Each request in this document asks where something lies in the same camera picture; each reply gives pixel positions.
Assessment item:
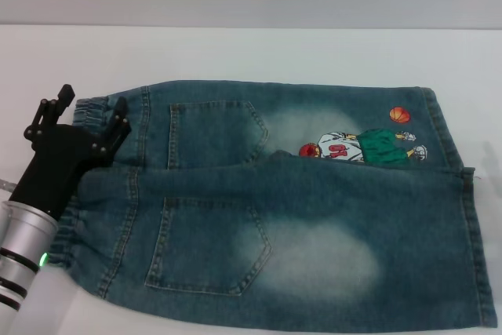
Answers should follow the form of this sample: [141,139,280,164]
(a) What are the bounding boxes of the blue denim shorts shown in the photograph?
[54,78,496,335]

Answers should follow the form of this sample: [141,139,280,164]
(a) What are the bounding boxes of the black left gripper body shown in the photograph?
[8,122,115,221]

